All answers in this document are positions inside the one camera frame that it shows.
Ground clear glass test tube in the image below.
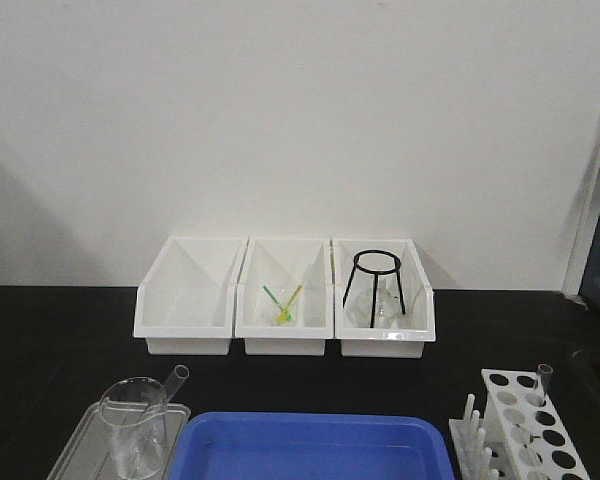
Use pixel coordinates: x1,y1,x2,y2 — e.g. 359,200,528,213
140,364,190,419

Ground test tube in rack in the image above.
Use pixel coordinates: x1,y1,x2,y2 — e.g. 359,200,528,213
530,363,554,407

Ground white test tube rack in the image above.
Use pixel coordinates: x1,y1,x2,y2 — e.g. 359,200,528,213
449,369,589,480

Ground middle white storage bin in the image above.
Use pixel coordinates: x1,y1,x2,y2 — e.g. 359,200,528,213
234,237,334,356

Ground white storage bin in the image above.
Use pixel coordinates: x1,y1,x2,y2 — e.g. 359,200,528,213
234,237,334,356
332,238,436,358
133,236,248,356

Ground yellow green droppers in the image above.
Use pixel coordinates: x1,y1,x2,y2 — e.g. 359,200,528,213
262,285,303,325

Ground clear glass flask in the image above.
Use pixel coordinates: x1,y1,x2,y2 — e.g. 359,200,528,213
348,279,402,329

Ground black metal tripod stand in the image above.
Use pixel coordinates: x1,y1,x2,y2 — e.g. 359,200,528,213
342,249,406,315

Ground left white storage bin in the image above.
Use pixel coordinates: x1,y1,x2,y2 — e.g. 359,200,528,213
133,236,248,356

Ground right white storage bin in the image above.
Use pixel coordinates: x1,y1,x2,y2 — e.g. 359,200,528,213
332,238,436,358

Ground blue plastic tray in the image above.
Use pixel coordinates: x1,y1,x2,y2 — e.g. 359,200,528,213
169,412,454,479

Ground clear glass beaker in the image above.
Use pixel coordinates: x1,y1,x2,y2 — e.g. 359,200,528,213
98,377,168,479

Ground grey plastic tray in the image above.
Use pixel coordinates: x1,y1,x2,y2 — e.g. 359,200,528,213
47,403,190,479

